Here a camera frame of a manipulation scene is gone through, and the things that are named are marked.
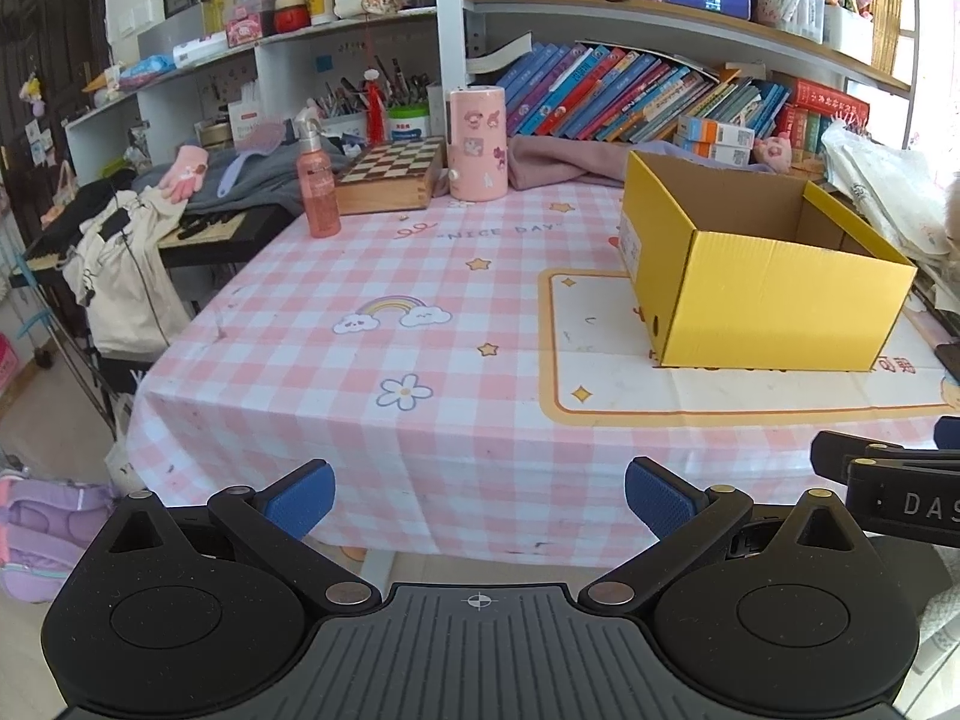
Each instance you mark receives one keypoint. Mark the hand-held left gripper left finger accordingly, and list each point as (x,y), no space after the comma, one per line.
(300,499)

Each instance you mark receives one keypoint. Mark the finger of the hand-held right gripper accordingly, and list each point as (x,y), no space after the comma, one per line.
(900,502)
(949,433)

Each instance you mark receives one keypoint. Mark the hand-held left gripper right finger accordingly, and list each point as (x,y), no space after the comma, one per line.
(660,499)

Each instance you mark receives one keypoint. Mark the yellow cardboard box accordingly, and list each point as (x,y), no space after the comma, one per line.
(772,300)

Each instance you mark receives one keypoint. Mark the pink cylindrical container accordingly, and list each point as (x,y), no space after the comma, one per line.
(476,150)

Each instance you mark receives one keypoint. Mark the orange-bordered placemat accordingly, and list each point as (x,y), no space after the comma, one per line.
(600,382)

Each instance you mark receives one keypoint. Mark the crumpled white paper bags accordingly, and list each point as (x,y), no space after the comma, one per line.
(877,180)

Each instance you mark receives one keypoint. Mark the purple backpack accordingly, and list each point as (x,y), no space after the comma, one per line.
(37,540)

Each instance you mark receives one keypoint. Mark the black piano keyboard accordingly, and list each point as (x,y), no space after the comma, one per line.
(225,229)

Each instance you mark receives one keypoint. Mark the beige tote bag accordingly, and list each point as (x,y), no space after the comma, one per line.
(120,277)

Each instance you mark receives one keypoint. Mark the pink spray bottle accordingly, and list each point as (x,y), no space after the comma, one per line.
(319,195)

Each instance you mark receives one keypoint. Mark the grey cloth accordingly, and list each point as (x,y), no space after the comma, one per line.
(255,187)

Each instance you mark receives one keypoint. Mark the pink plush pig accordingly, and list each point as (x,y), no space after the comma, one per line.
(772,154)

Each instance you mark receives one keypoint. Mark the bright pink knit glove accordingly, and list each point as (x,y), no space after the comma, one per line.
(184,176)

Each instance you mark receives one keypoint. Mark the orange and white box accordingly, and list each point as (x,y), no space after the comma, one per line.
(712,130)
(709,154)

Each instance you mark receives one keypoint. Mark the wooden chessboard box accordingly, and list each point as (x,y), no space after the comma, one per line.
(390,161)

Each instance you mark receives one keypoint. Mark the pink and purple cloth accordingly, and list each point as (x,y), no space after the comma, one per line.
(555,161)

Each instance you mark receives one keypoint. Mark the thick red book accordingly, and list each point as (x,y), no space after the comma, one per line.
(829,101)

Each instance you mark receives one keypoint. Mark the purple hair brush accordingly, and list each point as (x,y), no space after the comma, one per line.
(259,139)

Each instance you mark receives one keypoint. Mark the black cloth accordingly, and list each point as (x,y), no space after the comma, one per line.
(82,202)

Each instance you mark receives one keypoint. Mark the gold tin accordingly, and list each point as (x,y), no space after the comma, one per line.
(216,135)

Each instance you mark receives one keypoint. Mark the pen holder with pens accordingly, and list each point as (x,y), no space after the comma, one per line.
(341,124)

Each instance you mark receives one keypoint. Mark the white box with red print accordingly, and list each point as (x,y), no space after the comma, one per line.
(246,124)

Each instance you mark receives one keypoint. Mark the white jar with green lid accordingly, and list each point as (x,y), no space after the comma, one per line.
(409,127)

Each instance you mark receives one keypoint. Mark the red tassel ornament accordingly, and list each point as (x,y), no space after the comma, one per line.
(375,109)

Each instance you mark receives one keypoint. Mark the row of colourful books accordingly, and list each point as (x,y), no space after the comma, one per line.
(600,90)

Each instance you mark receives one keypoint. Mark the blue wipes pack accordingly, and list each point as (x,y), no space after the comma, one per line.
(146,69)

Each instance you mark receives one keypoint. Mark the long white box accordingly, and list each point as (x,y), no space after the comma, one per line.
(199,49)

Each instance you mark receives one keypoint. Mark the pink packet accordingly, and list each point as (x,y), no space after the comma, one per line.
(244,31)

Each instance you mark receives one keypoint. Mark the red round doll jar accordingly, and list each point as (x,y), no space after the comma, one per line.
(291,15)

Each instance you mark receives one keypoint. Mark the white shelf unit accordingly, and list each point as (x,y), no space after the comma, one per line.
(450,30)

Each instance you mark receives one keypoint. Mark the dark wooden door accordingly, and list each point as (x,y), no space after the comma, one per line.
(52,52)

